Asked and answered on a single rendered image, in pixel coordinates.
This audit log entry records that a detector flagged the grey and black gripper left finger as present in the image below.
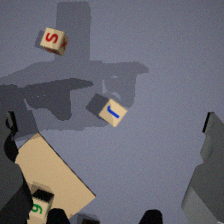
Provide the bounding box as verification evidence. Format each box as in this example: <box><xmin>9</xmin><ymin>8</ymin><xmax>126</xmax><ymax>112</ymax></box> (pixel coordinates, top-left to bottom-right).
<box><xmin>0</xmin><ymin>111</ymin><xmax>34</xmax><ymax>224</ymax></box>

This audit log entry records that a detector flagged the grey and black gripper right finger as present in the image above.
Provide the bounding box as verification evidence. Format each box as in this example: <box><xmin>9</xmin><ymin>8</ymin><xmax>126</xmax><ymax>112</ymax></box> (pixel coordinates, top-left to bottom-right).
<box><xmin>181</xmin><ymin>112</ymin><xmax>224</xmax><ymax>224</ymax></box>

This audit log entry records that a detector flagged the tan flat mat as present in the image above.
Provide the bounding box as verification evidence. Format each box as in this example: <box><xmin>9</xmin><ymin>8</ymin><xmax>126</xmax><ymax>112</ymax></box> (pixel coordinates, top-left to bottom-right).
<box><xmin>15</xmin><ymin>132</ymin><xmax>96</xmax><ymax>219</ymax></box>

